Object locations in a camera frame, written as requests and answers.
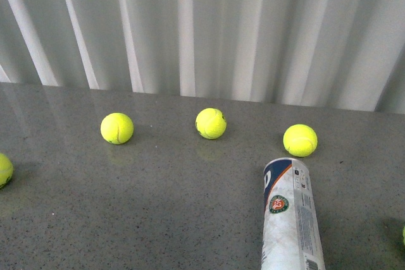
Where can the clear plastic tennis ball can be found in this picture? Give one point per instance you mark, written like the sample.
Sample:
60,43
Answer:
291,238

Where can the white pleated curtain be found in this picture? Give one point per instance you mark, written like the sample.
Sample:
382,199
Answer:
346,54

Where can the yellow tennis ball far left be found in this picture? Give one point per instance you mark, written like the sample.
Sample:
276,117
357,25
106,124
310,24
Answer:
6,170

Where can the yellow tennis ball centre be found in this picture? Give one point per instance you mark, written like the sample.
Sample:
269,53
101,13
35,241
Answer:
211,123

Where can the yellow tennis ball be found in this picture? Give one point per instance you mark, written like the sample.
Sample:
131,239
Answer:
300,140
211,123
6,170
117,128
404,235

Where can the yellow tennis ball far right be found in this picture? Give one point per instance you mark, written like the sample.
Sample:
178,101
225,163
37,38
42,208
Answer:
404,235

